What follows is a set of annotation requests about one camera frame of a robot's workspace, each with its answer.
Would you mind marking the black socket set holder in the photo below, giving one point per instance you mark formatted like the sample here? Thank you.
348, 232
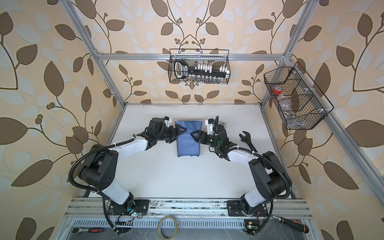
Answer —
200, 72

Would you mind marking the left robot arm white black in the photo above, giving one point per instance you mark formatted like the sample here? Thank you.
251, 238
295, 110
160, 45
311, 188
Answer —
96, 170

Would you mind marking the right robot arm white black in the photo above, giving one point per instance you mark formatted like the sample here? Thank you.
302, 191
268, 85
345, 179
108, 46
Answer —
270, 177

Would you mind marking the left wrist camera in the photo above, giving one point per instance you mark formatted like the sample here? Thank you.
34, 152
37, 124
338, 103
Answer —
167, 121

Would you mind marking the orange black screwdriver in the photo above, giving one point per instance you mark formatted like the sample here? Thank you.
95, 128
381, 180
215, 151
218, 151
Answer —
294, 224

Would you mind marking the right black wire basket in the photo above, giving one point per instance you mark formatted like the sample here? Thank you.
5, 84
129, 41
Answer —
302, 103

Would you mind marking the ratchet wrench red handle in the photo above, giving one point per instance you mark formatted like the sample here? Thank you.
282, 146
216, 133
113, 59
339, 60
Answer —
78, 230

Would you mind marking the back black wire basket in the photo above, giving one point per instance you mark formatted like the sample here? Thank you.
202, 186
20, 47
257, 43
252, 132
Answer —
215, 57

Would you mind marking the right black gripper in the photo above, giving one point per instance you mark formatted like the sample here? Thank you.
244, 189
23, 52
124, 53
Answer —
200, 133

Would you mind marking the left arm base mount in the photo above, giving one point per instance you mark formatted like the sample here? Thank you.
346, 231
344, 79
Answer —
140, 207

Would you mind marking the black adjustable wrench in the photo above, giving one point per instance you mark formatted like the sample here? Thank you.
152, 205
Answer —
246, 138

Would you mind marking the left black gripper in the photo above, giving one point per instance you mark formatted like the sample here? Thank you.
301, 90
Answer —
178, 131

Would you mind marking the aluminium mounting rail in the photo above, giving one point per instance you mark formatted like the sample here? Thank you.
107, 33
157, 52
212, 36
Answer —
195, 208

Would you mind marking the light blue wrapping paper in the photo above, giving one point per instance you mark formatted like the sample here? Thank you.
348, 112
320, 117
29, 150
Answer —
186, 145

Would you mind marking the black wire basket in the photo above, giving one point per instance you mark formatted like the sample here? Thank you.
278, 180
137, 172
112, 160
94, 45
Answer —
215, 57
302, 103

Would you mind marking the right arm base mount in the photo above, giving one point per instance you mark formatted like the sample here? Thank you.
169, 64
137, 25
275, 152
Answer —
238, 208

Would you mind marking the clear tape roll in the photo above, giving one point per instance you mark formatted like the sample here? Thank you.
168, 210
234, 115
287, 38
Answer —
167, 223

